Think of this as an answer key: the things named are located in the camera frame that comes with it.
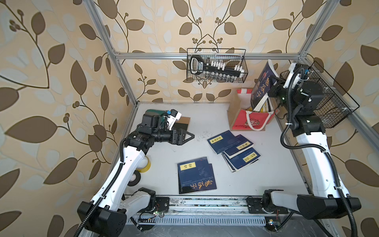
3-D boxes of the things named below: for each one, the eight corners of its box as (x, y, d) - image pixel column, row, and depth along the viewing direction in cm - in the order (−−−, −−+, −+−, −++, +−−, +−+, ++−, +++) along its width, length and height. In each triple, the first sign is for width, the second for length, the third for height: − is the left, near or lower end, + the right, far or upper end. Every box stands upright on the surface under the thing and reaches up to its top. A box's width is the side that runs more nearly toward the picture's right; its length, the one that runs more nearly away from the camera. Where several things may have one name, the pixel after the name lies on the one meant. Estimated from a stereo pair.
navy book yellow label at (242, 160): (231, 172, 85) (232, 171, 83) (221, 154, 93) (222, 153, 90) (260, 159, 90) (262, 158, 88) (249, 143, 97) (250, 142, 95)
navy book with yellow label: (230, 161, 90) (231, 158, 86) (220, 148, 95) (221, 145, 92) (251, 147, 96) (253, 144, 92) (240, 136, 101) (242, 132, 98)
